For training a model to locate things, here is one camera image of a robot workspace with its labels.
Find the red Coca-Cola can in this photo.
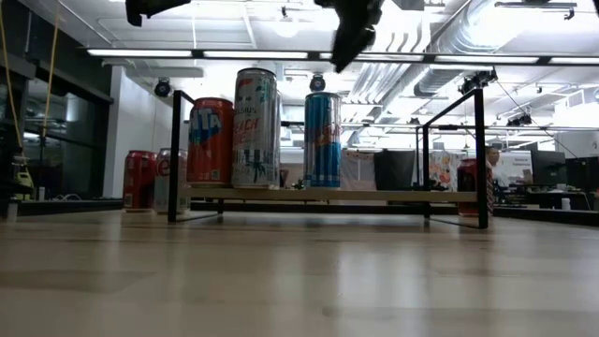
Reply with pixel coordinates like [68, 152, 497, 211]
[122, 150, 159, 212]
[457, 157, 496, 217]

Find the overhead LED light bar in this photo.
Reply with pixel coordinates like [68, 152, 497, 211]
[83, 45, 599, 67]

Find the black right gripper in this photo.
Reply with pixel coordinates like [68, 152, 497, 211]
[313, 0, 387, 75]

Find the black track light cluster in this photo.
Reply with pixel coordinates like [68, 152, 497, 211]
[458, 68, 500, 95]
[505, 113, 534, 128]

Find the yellow cable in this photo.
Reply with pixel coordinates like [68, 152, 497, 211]
[40, 0, 62, 141]
[0, 0, 24, 151]

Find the black panel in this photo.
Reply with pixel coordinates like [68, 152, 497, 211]
[373, 149, 417, 192]

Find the blue silver Red Bull can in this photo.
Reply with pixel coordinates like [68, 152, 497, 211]
[303, 91, 343, 189]

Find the black monitor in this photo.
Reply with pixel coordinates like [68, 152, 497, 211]
[564, 156, 599, 193]
[530, 149, 567, 187]

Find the white cloth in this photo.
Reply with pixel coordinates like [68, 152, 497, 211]
[341, 149, 375, 191]

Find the person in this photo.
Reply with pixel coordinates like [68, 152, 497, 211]
[486, 145, 512, 189]

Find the yellow-green plug device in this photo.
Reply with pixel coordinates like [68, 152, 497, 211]
[12, 168, 37, 189]

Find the white sign board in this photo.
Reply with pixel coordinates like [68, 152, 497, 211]
[507, 150, 533, 184]

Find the wooden shelf with black frame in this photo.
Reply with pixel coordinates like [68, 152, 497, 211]
[167, 87, 489, 230]

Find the orange Fanta can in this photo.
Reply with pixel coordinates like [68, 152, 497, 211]
[185, 96, 236, 188]

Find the silver Diet Coke can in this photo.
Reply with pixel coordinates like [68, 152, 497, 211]
[153, 148, 192, 215]

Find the colourful cloth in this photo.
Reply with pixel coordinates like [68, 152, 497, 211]
[428, 150, 458, 191]

